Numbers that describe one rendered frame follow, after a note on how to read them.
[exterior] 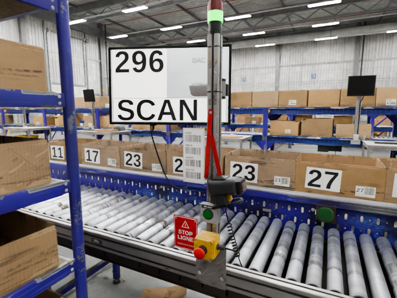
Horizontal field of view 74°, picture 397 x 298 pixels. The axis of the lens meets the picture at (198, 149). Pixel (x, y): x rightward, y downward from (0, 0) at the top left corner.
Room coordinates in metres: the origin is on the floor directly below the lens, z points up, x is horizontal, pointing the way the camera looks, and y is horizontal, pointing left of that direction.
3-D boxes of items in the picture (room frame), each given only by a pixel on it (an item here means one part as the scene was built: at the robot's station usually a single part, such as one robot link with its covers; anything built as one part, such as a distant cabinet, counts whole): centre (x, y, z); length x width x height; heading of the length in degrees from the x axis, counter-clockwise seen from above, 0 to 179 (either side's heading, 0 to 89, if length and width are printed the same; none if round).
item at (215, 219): (0.88, -0.04, 0.95); 0.07 x 0.03 x 0.07; 64
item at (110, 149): (2.08, 0.68, 0.97); 0.39 x 0.29 x 0.17; 64
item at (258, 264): (1.09, -0.31, 0.72); 0.52 x 0.05 x 0.05; 154
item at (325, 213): (1.20, -0.61, 0.81); 0.07 x 0.01 x 0.07; 64
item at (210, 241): (0.84, -0.06, 0.84); 0.15 x 0.09 x 0.07; 64
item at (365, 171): (1.38, -0.74, 0.96); 0.39 x 0.29 x 0.17; 64
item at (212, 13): (0.91, -0.05, 1.62); 0.05 x 0.05 x 0.06
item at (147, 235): (1.32, 0.16, 0.73); 0.52 x 0.05 x 0.05; 154
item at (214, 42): (0.91, -0.05, 1.11); 0.12 x 0.05 x 0.88; 64
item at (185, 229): (0.92, 0.02, 0.85); 0.16 x 0.01 x 0.13; 64
